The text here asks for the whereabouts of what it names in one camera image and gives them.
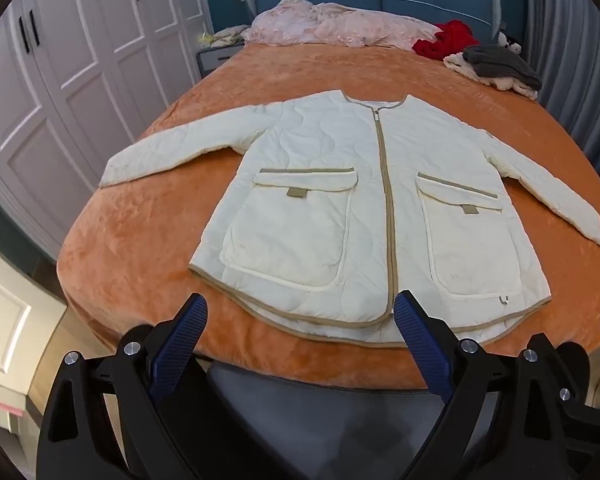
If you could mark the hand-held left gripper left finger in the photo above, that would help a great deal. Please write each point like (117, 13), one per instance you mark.
(182, 345)

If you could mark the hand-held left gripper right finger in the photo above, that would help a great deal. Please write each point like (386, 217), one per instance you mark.
(422, 345)

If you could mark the cream quilted jacket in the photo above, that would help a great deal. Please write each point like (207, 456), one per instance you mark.
(305, 185)

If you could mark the orange plush blanket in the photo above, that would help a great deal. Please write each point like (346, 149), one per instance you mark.
(145, 230)

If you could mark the white panelled door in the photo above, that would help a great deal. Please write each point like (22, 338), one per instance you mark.
(5, 320)

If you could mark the grey curtain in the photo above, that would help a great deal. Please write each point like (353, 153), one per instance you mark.
(570, 60)

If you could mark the cream fluffy garment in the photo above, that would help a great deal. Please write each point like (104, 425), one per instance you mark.
(460, 62)

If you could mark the grey nightstand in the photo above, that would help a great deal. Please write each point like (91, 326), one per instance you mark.
(217, 60)

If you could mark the dark grey garment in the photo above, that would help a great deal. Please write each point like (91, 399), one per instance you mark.
(500, 62)

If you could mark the black and white plush toy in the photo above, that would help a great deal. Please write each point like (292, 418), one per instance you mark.
(512, 47)

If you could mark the white panelled wardrobe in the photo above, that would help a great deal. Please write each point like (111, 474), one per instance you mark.
(80, 60)

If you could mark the red garment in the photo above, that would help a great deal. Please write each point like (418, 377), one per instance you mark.
(445, 40)

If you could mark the pale cloth on nightstand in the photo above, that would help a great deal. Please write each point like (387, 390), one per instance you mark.
(225, 36)

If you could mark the pink crumpled quilt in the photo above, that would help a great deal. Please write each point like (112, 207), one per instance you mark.
(350, 25)

